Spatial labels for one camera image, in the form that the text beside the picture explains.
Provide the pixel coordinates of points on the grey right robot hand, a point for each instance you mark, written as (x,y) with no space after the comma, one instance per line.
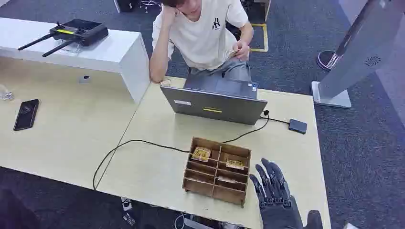
(278,208)

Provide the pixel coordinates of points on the yellow printed card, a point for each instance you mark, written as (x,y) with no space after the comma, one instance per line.
(234,164)
(201,154)

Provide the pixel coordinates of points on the wooden compartment box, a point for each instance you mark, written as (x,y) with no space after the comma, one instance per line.
(202,188)

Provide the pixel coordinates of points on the dark external drive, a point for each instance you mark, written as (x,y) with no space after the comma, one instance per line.
(297,126)

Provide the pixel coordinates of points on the grey laptop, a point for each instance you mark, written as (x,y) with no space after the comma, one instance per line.
(215,107)

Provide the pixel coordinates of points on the white power strip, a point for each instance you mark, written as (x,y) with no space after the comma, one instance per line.
(126,204)

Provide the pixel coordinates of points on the round dark floor base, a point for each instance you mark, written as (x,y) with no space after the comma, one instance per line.
(324,58)

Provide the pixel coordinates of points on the yellow floor tape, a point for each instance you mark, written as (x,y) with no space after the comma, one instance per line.
(265,36)

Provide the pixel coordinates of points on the grey kiosk stand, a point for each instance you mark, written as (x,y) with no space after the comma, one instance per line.
(364,47)

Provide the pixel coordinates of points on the person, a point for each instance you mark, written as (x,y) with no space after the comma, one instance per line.
(202,38)

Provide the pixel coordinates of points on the white desk shelf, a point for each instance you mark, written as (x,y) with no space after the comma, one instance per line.
(110,50)

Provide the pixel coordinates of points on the round desk grommet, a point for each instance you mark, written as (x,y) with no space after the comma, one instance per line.
(84,79)

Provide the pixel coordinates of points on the chrome chair base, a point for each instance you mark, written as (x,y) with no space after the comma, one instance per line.
(150,3)

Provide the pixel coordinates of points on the black floor box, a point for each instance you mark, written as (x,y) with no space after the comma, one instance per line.
(126,4)

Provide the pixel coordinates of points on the clear controller stand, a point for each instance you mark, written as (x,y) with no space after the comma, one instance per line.
(71,49)

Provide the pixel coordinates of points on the black remote controller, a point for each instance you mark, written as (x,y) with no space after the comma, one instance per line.
(82,31)

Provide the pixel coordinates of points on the black smartphone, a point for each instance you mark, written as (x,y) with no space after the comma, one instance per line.
(26,114)

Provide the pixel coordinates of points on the clear glass object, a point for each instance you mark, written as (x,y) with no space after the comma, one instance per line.
(6,94)

